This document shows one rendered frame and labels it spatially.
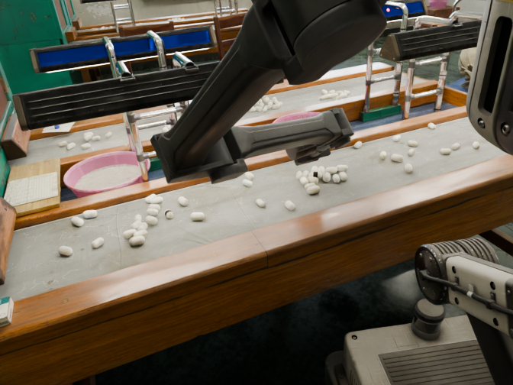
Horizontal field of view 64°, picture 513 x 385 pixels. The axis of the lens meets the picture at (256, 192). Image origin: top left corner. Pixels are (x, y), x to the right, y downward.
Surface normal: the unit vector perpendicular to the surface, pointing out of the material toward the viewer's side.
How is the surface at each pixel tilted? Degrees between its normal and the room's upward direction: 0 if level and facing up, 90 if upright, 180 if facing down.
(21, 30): 90
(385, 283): 0
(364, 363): 0
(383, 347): 0
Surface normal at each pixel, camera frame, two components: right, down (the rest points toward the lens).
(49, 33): 0.29, 0.48
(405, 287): -0.07, -0.86
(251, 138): 0.60, -0.34
